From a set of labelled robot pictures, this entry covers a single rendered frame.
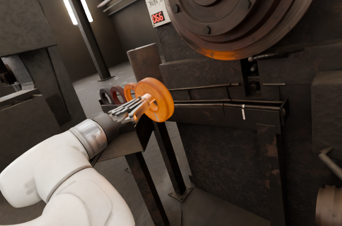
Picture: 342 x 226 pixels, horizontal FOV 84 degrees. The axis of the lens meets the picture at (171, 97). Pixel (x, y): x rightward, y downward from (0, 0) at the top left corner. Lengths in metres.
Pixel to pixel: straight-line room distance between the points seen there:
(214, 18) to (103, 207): 0.51
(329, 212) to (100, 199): 0.54
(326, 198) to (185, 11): 0.63
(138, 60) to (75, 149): 3.02
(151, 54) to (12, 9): 1.89
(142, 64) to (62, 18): 8.17
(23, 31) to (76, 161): 2.62
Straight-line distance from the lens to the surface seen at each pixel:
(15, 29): 2.97
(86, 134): 0.49
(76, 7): 7.65
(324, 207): 0.67
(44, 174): 0.46
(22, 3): 3.11
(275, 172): 0.83
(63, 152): 0.47
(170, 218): 1.33
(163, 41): 1.03
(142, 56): 3.39
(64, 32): 11.06
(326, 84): 0.62
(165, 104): 0.57
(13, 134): 2.69
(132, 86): 1.16
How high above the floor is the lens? 1.03
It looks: 19 degrees down
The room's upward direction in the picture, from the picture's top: 17 degrees counter-clockwise
